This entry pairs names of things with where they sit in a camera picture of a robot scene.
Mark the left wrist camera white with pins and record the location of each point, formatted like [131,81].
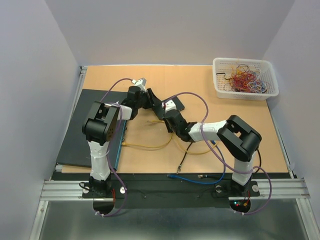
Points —
[141,83]

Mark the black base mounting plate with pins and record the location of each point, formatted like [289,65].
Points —
[157,191]

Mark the aluminium frame rail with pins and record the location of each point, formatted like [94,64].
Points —
[274,215]

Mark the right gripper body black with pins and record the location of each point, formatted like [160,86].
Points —
[170,128]

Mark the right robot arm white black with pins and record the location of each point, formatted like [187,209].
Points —
[240,139]

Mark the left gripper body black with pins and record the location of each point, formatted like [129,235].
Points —
[145,101]

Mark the white plastic basket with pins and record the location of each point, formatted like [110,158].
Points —
[244,79]

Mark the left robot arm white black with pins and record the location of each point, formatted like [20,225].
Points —
[99,128]

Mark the small black network switch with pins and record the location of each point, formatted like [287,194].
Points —
[160,107]

